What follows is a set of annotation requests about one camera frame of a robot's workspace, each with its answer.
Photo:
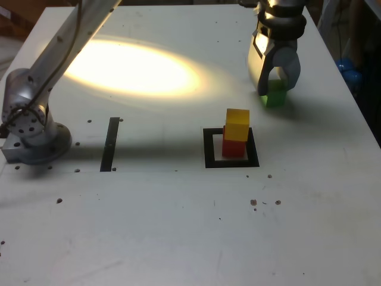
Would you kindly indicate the yellow cube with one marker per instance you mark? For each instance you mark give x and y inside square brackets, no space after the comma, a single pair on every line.
[236,126]

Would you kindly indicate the black tape square outline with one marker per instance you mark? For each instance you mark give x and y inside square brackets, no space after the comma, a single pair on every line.
[208,149]

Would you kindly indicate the black tape strip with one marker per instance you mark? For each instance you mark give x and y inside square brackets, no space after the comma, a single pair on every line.
[108,155]

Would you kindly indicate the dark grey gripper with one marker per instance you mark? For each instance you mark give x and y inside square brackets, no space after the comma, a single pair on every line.
[282,44]

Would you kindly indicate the green cube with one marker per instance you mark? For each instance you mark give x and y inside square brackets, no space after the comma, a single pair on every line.
[275,99]

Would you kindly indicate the blue round object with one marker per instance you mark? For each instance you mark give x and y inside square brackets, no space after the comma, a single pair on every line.
[348,71]

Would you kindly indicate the red cube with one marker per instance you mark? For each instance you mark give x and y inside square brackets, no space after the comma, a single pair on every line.
[233,149]

